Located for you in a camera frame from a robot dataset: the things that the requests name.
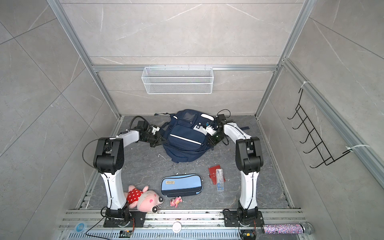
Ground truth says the navy blue student backpack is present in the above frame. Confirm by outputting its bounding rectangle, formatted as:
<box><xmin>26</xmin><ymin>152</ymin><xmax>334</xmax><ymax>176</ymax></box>
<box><xmin>161</xmin><ymin>109</ymin><xmax>216</xmax><ymax>163</ymax></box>

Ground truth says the blue pencil case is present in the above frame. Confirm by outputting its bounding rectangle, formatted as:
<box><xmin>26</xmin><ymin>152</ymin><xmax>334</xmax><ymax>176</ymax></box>
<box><xmin>161</xmin><ymin>174</ymin><xmax>203</xmax><ymax>198</ymax></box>

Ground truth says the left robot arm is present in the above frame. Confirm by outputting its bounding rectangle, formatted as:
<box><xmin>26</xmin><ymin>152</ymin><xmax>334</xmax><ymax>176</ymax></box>
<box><xmin>86</xmin><ymin>116</ymin><xmax>168</xmax><ymax>221</ymax></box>

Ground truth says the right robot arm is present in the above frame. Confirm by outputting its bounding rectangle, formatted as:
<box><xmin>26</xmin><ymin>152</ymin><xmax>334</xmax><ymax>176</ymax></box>
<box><xmin>208</xmin><ymin>112</ymin><xmax>264</xmax><ymax>226</ymax></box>

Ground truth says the red card box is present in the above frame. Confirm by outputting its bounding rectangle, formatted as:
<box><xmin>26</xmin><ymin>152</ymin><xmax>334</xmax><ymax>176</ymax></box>
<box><xmin>209</xmin><ymin>165</ymin><xmax>222</xmax><ymax>185</ymax></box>

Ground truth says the pink pig plush toy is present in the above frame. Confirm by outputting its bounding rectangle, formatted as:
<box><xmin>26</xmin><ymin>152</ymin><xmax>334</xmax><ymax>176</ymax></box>
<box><xmin>124</xmin><ymin>185</ymin><xmax>164</xmax><ymax>213</ymax></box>

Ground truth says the small pink toy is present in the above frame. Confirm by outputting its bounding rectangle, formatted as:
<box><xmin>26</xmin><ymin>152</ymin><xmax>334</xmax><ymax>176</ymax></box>
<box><xmin>170</xmin><ymin>197</ymin><xmax>183</xmax><ymax>208</ymax></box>

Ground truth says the white round cap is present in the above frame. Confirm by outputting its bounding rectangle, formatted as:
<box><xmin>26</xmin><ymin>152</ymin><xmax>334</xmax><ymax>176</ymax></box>
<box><xmin>172</xmin><ymin>222</ymin><xmax>182</xmax><ymax>234</ymax></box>

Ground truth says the blue tape roll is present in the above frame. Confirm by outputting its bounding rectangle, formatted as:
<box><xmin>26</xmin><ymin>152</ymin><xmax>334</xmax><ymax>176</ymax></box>
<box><xmin>74</xmin><ymin>222</ymin><xmax>88</xmax><ymax>234</ymax></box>

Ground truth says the glitter purple tube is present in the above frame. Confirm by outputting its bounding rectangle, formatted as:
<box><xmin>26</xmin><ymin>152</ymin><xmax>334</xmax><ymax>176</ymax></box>
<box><xmin>262</xmin><ymin>222</ymin><xmax>315</xmax><ymax>235</ymax></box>

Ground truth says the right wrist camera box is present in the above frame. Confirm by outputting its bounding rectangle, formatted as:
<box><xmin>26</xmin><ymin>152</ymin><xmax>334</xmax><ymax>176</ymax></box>
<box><xmin>206</xmin><ymin>123</ymin><xmax>218</xmax><ymax>136</ymax></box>

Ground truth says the white wire mesh basket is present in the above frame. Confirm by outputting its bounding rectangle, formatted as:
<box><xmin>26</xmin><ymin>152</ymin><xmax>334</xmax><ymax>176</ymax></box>
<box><xmin>142</xmin><ymin>67</ymin><xmax>214</xmax><ymax>95</ymax></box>

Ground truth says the black wire hook rack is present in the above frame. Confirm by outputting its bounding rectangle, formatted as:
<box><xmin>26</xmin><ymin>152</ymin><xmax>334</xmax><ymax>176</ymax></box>
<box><xmin>287</xmin><ymin>89</ymin><xmax>370</xmax><ymax>169</ymax></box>

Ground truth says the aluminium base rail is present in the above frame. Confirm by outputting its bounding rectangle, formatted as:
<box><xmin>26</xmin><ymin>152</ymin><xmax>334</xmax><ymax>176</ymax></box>
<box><xmin>58</xmin><ymin>209</ymin><xmax>315</xmax><ymax>240</ymax></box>

